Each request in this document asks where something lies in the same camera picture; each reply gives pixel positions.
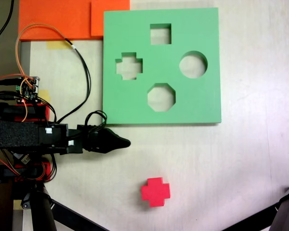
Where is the black usb cable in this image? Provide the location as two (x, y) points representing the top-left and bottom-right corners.
(0, 91), (20, 101)
(0, 78), (21, 86)

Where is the black cable white connector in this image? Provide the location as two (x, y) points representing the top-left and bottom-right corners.
(56, 44), (92, 124)

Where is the notched black tripod leg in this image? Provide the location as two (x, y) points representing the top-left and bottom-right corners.
(271, 181), (289, 231)

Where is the thick black tripod leg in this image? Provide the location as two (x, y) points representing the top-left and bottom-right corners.
(20, 189), (58, 231)

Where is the black gripper servo cable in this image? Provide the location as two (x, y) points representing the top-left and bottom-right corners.
(84, 110), (108, 137)

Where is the red cross columnar block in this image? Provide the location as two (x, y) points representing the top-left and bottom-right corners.
(141, 177), (171, 208)

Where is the black power cable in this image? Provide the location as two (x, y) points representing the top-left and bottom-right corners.
(0, 0), (15, 65)

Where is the small orange flat block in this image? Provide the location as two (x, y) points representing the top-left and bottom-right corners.
(90, 0), (131, 37)

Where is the thin black tripod strut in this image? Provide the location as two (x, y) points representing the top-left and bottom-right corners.
(221, 201), (280, 231)
(50, 199), (111, 231)

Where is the green shape sorting board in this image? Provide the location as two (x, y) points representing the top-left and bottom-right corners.
(102, 7), (222, 126)

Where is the large orange flat block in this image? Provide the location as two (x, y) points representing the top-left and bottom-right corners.
(18, 0), (92, 41)

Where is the red table clamp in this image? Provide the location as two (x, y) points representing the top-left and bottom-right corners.
(14, 104), (51, 122)
(14, 162), (52, 181)

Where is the orange wire loop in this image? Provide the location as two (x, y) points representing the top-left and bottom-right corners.
(15, 23), (75, 82)

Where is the yellow masking tape piece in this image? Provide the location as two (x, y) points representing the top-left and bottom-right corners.
(47, 40), (68, 50)
(39, 90), (51, 104)

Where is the small circuit board with wires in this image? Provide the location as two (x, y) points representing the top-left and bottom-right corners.
(14, 76), (41, 103)

